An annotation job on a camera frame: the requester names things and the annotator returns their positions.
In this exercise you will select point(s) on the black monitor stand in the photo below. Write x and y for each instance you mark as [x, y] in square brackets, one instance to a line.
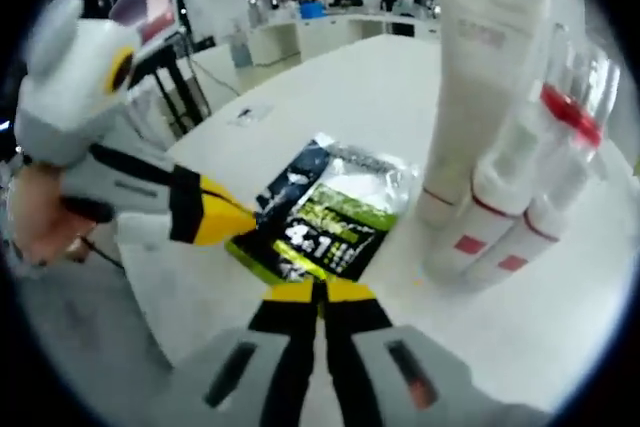
[175, 92]

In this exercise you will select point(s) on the long white counter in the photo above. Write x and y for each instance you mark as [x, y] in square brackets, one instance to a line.
[325, 37]

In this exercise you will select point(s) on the blue storage crate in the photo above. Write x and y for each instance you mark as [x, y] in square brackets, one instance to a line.
[312, 11]

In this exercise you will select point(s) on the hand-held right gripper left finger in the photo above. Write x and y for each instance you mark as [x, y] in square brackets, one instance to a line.
[285, 352]

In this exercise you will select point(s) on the water dispenser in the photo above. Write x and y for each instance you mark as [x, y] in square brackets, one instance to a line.
[241, 47]

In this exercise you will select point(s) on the small red label skincare bottle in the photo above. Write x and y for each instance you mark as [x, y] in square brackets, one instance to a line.
[465, 247]
[510, 264]

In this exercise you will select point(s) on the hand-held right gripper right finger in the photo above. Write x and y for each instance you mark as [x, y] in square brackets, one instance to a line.
[360, 352]

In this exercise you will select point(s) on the green black skincare sachet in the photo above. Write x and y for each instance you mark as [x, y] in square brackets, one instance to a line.
[330, 217]

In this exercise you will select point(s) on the white skincare tube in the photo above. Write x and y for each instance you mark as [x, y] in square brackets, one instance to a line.
[475, 72]

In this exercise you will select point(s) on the clear sample packet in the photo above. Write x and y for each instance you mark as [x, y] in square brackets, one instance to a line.
[250, 115]

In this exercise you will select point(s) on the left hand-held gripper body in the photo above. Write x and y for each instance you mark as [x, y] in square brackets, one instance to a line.
[70, 87]

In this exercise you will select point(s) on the person's left hand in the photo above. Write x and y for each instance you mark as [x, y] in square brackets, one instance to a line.
[40, 217]

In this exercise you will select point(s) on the person's right hand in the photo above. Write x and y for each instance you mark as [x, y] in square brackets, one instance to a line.
[422, 392]

